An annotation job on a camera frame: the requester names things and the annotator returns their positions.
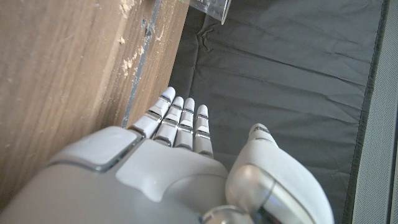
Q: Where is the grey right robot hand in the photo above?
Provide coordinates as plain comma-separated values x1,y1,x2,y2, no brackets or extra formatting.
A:
0,86,335,224

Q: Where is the clear cup with brown sugar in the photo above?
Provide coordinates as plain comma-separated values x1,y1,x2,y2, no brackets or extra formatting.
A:
188,0,233,26

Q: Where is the black fabric backdrop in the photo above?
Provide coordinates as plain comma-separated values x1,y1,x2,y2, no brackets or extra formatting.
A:
167,0,390,224

